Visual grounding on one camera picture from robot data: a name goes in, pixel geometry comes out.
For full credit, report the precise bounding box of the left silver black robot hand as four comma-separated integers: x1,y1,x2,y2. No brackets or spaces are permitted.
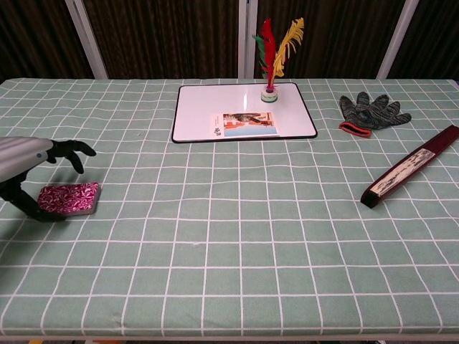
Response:
0,137,98,224

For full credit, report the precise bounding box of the magenta patterned card pile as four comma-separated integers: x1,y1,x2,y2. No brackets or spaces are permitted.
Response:
37,181,102,217

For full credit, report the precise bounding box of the white board with black rim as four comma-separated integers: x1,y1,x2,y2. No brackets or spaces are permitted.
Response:
171,82,318,144

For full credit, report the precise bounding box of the dark brown curtain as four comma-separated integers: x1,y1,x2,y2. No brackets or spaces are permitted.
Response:
0,0,459,84

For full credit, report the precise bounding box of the illustrated postcard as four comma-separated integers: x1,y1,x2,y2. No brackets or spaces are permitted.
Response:
209,111,280,139

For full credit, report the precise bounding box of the green checked tablecloth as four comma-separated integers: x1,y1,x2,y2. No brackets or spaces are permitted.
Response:
0,77,459,338

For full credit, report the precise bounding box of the colourful feather shuttlecock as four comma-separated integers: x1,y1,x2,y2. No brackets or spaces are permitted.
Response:
252,16,306,104

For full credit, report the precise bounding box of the grey knit glove orange cuff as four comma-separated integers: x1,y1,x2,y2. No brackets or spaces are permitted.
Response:
339,91,412,138

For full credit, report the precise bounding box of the dark red folded fan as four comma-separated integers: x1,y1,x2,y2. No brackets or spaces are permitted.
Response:
360,125,459,209

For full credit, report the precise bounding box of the white metal frame post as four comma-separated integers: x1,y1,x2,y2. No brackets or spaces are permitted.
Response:
65,0,109,80
237,0,259,80
376,0,420,80

